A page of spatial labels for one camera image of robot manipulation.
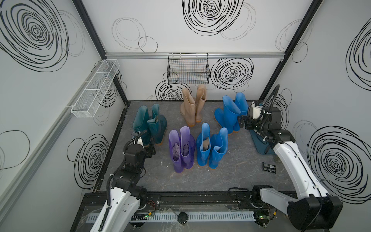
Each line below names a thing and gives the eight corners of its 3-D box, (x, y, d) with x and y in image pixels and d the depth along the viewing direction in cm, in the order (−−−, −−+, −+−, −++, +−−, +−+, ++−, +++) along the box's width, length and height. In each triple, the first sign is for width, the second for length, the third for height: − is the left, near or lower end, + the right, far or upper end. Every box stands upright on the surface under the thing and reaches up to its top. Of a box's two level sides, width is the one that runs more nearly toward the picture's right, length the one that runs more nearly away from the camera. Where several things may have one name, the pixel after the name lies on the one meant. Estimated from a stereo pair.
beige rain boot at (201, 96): (195, 124, 107) (197, 100, 87) (194, 109, 117) (196, 84, 97) (203, 124, 107) (207, 100, 87) (202, 109, 117) (205, 84, 97)
